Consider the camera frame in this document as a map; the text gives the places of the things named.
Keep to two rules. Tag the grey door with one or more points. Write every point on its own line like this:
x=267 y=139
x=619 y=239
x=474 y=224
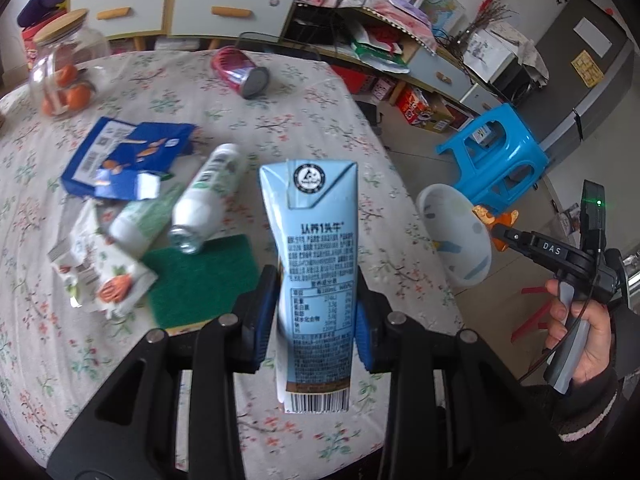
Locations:
x=575 y=90

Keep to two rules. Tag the red stool frame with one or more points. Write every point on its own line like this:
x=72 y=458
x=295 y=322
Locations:
x=535 y=315

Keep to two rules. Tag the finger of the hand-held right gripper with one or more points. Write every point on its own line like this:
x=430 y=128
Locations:
x=515 y=240

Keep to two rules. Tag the person's right hand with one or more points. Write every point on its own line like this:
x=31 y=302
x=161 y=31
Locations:
x=597 y=340

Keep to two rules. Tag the white plastic bottle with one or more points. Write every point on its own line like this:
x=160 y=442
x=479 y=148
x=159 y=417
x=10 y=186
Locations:
x=210 y=190

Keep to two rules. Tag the black chair back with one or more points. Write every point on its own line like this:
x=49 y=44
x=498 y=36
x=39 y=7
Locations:
x=280 y=36

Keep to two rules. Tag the glass jar with wooden lid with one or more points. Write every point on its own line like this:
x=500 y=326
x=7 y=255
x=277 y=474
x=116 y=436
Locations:
x=75 y=45

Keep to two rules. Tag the person's right forearm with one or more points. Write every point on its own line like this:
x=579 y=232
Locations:
x=595 y=425

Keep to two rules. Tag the low wooden sideboard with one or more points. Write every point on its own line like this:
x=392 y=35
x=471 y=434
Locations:
x=435 y=67

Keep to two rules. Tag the green scouring pad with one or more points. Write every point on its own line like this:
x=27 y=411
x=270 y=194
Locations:
x=200 y=280

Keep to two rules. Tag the white orange print snack wrapper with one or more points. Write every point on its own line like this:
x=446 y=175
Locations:
x=105 y=270

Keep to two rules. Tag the paper covered appliance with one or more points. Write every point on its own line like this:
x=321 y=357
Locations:
x=492 y=55

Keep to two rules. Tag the blue plastic stool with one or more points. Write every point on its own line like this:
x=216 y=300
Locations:
x=500 y=135

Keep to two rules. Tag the tangerine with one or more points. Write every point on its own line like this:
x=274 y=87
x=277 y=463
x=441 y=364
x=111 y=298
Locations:
x=80 y=96
x=66 y=74

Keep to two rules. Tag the dried branches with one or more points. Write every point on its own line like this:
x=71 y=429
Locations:
x=482 y=20

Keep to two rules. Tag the white plastic basin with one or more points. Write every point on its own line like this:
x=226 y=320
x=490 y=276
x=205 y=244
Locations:
x=450 y=220

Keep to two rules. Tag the red cardboard box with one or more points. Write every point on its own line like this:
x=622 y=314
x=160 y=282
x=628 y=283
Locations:
x=417 y=105

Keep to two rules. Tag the white green tube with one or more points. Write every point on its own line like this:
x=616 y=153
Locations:
x=135 y=220

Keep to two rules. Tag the orange plastic object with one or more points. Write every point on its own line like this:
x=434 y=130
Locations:
x=502 y=217

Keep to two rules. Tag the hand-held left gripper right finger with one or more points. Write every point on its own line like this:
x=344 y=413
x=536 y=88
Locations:
x=366 y=330

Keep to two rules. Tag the blue almond snack box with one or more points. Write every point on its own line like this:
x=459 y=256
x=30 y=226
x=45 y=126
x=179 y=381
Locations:
x=150 y=145

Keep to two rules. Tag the light blue milk carton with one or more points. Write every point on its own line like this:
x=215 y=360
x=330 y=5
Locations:
x=315 y=220

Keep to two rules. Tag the green red plastic bag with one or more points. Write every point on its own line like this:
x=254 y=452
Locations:
x=375 y=45

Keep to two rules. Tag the pink can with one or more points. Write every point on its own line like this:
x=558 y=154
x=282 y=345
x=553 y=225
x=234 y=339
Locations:
x=232 y=65

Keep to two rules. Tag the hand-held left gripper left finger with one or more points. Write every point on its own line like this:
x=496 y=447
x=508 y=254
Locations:
x=267 y=310

